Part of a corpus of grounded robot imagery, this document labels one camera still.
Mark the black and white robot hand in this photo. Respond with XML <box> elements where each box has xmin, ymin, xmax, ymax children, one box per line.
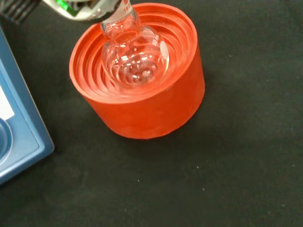
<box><xmin>0</xmin><ymin>0</ymin><xmax>125</xmax><ymax>25</ymax></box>

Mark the red round flask stand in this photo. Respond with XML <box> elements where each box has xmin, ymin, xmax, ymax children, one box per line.
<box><xmin>69</xmin><ymin>2</ymin><xmax>205</xmax><ymax>140</ymax></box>

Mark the heater with blue base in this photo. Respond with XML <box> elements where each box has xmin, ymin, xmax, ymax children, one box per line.
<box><xmin>0</xmin><ymin>25</ymin><xmax>55</xmax><ymax>186</ymax></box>

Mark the black bench cloth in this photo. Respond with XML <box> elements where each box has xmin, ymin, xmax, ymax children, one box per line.
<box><xmin>0</xmin><ymin>0</ymin><xmax>303</xmax><ymax>227</ymax></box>

